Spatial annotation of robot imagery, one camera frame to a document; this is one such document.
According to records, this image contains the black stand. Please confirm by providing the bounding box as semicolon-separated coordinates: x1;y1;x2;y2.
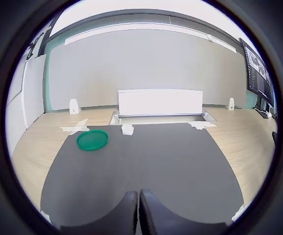
25;19;57;60

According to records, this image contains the white side panel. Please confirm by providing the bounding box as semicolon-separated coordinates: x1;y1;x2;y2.
5;60;26;139
21;54;47;130

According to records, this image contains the grey desk partition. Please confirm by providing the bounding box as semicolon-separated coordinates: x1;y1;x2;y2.
45;23;248;111

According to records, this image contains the black keyboard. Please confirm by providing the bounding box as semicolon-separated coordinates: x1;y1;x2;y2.
254;107;271;119

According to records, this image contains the small white plastic terminal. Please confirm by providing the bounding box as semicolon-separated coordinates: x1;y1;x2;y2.
120;124;135;136

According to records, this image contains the white tape piece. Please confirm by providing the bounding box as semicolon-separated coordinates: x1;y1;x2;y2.
189;121;217;131
41;210;52;224
231;205;245;222
59;118;90;136

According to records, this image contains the round green lid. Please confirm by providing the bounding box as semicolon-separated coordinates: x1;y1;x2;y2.
76;129;110;151

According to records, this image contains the white cable duct flap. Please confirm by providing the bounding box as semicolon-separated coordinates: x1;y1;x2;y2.
118;89;204;117

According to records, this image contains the black computer monitor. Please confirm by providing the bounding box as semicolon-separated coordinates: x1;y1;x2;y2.
239;38;276;106

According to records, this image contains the silver cable duct frame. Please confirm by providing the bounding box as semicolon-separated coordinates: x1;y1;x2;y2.
109;109;217;126

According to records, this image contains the dark grey mat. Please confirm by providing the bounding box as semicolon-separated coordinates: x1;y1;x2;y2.
40;122;244;227

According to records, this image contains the white partition bracket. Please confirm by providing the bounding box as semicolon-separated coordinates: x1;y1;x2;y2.
69;98;81;115
225;97;236;110

